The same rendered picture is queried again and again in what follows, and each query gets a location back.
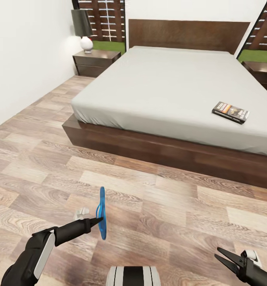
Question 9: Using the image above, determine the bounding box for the sandal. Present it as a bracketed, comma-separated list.
[96, 187, 107, 240]

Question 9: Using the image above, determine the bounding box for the hardback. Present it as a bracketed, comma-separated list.
[212, 102, 250, 124]

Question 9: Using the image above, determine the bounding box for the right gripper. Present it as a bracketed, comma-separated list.
[214, 247, 267, 286]

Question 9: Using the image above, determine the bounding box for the robot trunk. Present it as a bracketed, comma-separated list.
[106, 266, 161, 286]

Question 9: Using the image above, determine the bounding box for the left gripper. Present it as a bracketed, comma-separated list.
[66, 217, 103, 241]

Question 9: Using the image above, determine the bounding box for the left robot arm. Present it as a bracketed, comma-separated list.
[0, 207, 103, 286]

